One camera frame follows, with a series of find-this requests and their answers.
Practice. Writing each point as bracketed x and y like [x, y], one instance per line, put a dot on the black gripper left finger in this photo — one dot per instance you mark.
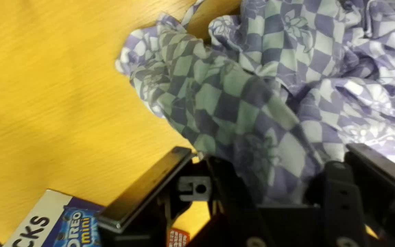
[129, 204]

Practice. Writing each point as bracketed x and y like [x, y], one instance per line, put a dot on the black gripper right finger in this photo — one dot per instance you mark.
[375, 175]

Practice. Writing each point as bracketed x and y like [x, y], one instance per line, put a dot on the purple checkered cloth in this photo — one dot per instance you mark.
[279, 89]

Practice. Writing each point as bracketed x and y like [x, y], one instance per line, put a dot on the blue Oreo snack box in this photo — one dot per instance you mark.
[58, 219]

